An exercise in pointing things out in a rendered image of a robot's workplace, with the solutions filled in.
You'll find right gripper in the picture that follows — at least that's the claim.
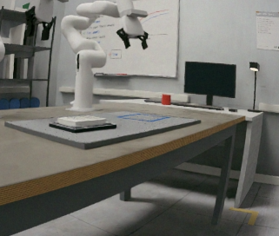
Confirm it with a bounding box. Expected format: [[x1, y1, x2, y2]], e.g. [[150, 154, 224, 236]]
[[24, 0, 54, 41]]

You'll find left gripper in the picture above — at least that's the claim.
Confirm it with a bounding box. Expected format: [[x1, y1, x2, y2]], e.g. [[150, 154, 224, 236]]
[[116, 15, 149, 50]]

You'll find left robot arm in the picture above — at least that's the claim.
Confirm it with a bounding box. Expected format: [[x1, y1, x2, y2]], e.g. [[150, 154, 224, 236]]
[[61, 0, 148, 111]]

